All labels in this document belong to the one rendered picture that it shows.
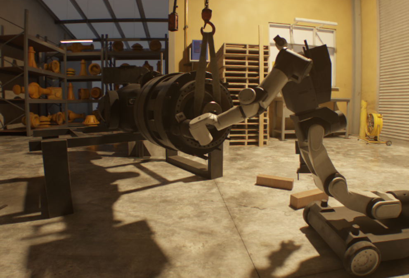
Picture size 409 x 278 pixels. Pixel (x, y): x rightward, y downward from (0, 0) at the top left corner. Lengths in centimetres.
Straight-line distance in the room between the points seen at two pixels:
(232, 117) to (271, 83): 22
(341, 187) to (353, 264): 41
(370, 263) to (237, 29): 583
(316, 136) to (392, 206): 69
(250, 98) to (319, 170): 65
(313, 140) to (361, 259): 68
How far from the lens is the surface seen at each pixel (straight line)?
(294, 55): 108
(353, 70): 797
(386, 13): 760
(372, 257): 153
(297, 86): 122
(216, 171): 278
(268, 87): 99
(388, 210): 170
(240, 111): 97
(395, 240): 165
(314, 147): 130
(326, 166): 141
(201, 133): 101
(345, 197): 148
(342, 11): 816
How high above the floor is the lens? 91
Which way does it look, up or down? 5 degrees down
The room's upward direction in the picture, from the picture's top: straight up
